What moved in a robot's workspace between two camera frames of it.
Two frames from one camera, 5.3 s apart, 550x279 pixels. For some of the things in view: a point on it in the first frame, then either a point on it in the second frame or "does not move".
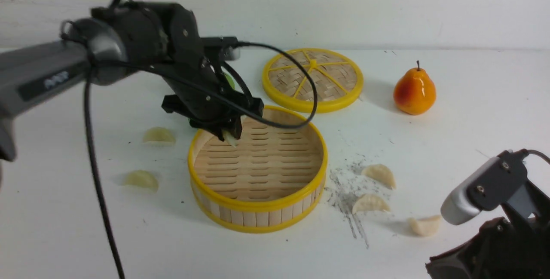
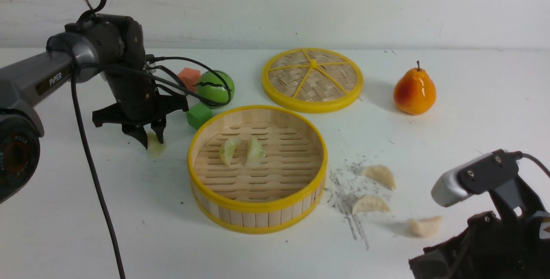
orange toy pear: (414, 93) does not move
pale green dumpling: (140, 181) to (256, 152)
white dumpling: (381, 173) does not move
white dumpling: (370, 202) does not move
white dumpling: (427, 227) does not move
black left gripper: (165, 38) to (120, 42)
